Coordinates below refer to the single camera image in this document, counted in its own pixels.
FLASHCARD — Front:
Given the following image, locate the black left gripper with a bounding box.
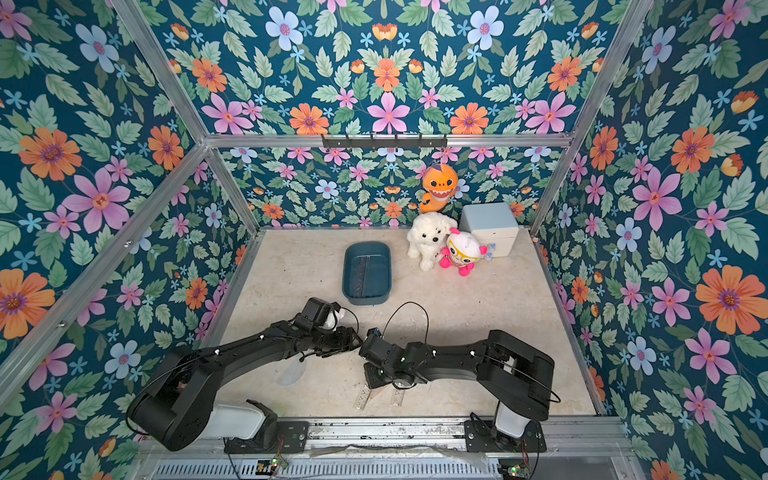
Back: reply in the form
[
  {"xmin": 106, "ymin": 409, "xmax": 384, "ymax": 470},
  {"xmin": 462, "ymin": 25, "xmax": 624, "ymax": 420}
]
[{"xmin": 309, "ymin": 325, "xmax": 366, "ymax": 356}]

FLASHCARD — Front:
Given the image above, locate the clear stencil ruler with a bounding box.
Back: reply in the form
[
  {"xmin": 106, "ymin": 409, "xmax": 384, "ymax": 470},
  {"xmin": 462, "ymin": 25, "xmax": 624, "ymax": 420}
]
[{"xmin": 354, "ymin": 386, "xmax": 371, "ymax": 411}]

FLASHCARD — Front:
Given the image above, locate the teal plastic storage box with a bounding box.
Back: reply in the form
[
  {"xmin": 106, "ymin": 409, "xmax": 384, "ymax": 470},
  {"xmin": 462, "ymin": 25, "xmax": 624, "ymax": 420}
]
[{"xmin": 342, "ymin": 241, "xmax": 392, "ymax": 306}]

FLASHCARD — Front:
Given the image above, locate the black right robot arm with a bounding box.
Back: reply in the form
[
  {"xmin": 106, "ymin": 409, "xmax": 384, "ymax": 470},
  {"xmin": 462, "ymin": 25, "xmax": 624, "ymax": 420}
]
[{"xmin": 359, "ymin": 328, "xmax": 561, "ymax": 440}]

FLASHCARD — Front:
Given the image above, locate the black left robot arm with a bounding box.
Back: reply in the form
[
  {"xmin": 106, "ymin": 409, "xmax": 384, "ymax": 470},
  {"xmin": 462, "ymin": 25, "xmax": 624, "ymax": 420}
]
[{"xmin": 126, "ymin": 321, "xmax": 362, "ymax": 451}]

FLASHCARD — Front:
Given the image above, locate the clear short ruler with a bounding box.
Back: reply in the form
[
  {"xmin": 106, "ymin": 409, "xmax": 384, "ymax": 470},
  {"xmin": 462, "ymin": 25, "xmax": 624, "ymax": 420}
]
[{"xmin": 391, "ymin": 389, "xmax": 405, "ymax": 407}]

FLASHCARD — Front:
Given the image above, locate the clear protractor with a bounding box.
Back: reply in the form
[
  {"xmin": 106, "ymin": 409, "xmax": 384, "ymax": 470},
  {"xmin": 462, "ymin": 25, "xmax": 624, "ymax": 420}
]
[{"xmin": 276, "ymin": 359, "xmax": 306, "ymax": 387}]

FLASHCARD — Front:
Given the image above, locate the white dog plush toy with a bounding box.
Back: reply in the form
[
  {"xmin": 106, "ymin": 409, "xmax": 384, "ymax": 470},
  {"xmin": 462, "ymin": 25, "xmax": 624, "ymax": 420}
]
[{"xmin": 406, "ymin": 212, "xmax": 458, "ymax": 271}]

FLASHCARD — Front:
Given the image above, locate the pink white doll plush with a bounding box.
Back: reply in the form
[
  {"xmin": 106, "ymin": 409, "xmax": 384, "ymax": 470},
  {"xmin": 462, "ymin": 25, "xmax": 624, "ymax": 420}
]
[{"xmin": 438, "ymin": 228, "xmax": 492, "ymax": 277}]

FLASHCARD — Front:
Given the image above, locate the light blue small cabinet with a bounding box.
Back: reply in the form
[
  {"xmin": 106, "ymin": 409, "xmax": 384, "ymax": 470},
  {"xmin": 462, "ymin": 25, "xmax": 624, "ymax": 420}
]
[{"xmin": 459, "ymin": 202, "xmax": 521, "ymax": 258}]

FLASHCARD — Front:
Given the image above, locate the orange dinosaur plush toy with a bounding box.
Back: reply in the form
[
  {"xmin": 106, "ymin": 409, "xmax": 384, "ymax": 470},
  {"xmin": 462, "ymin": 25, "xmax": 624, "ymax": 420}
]
[{"xmin": 419, "ymin": 163, "xmax": 459, "ymax": 214}]

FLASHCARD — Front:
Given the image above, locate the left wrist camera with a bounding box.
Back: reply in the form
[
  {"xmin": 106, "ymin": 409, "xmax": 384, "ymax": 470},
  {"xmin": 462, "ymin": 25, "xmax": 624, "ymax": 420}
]
[{"xmin": 295, "ymin": 297, "xmax": 344, "ymax": 331}]

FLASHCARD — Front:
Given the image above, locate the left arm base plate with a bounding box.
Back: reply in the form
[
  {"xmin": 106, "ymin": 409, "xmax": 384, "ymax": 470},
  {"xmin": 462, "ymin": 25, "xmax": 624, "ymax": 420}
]
[{"xmin": 224, "ymin": 420, "xmax": 309, "ymax": 455}]

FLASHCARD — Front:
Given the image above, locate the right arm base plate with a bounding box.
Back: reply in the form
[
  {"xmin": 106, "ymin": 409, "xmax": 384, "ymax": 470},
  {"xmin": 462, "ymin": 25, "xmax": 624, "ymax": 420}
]
[{"xmin": 463, "ymin": 416, "xmax": 547, "ymax": 453}]

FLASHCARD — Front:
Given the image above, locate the black hook rail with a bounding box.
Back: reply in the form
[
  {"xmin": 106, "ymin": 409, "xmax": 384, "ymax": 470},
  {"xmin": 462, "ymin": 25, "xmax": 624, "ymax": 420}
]
[{"xmin": 321, "ymin": 134, "xmax": 448, "ymax": 150}]

